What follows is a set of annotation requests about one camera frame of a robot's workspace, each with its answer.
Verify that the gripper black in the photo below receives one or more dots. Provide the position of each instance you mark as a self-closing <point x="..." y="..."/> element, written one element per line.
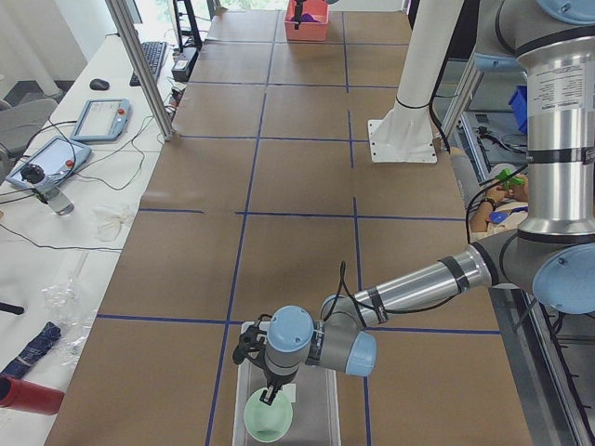
<point x="273" y="378"/>

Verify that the mint green bowl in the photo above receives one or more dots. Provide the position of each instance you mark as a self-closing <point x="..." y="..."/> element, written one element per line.
<point x="268" y="423"/>

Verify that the purple cloth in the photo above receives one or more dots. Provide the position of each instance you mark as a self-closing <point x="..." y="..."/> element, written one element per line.
<point x="307" y="17"/>

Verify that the clear plastic storage box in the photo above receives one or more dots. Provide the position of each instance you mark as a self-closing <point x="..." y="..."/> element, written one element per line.
<point x="304" y="412"/>

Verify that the black power box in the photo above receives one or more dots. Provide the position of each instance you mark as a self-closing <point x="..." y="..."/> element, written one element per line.
<point x="184" y="63"/>

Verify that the person's hand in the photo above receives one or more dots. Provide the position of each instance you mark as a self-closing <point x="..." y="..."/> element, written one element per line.
<point x="495" y="193"/>

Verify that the crumpled clear plastic wrap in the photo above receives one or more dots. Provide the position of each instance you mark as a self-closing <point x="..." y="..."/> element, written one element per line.
<point x="69" y="311"/>

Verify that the folded blue umbrella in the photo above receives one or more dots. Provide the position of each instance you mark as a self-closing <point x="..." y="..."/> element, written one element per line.
<point x="34" y="351"/>

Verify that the crumpled white tissue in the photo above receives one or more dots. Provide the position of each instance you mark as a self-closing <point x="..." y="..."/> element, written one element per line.
<point x="110" y="220"/>

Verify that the red metal bottle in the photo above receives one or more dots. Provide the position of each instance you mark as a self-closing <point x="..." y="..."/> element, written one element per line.
<point x="29" y="397"/>

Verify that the near teach pendant tablet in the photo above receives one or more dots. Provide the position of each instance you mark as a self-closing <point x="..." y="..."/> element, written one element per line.
<point x="59" y="158"/>

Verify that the teach pendant tablet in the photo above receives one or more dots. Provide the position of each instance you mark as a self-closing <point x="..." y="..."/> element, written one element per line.
<point x="59" y="158"/>
<point x="102" y="120"/>

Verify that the far teach pendant tablet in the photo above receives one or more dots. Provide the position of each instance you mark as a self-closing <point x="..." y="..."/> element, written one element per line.
<point x="102" y="120"/>

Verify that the black computer mouse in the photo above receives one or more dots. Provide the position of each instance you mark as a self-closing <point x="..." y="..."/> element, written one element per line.
<point x="98" y="84"/>

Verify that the black keyboard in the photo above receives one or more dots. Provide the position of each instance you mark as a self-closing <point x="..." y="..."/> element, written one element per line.
<point x="154" y="53"/>

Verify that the pink plastic bin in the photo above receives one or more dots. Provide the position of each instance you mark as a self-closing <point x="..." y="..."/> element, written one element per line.
<point x="307" y="32"/>

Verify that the blue storage bin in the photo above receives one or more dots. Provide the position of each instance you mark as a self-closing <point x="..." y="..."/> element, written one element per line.
<point x="518" y="105"/>

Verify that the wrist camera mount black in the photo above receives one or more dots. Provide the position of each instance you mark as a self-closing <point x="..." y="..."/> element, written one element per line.
<point x="252" y="343"/>

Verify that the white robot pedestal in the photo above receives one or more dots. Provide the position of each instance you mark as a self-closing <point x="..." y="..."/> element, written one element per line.
<point x="405" y="134"/>

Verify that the aluminium frame post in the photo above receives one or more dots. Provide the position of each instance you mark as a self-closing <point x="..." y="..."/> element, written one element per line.
<point x="125" y="28"/>

